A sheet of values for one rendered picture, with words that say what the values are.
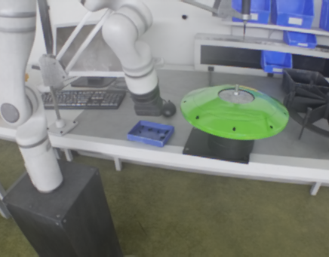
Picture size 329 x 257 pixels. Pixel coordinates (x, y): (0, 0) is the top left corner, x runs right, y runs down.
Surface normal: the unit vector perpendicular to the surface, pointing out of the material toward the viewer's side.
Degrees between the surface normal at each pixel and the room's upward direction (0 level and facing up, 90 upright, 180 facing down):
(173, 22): 90
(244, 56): 90
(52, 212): 0
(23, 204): 0
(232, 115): 17
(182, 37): 90
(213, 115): 23
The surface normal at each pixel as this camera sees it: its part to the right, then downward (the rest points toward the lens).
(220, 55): -0.25, 0.51
